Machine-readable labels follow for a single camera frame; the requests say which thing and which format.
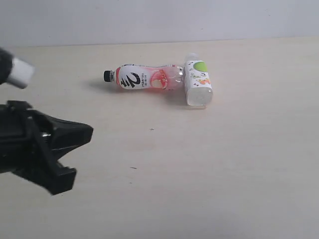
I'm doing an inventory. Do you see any pink peach drink bottle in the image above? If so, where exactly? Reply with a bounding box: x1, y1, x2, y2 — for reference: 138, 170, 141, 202
103, 64, 184, 91

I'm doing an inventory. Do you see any butterfly label clear bottle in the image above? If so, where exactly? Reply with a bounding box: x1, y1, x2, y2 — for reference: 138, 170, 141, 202
184, 53, 213, 109

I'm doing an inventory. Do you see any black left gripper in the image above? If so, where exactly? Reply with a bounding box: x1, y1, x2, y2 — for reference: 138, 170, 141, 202
0, 101, 93, 195

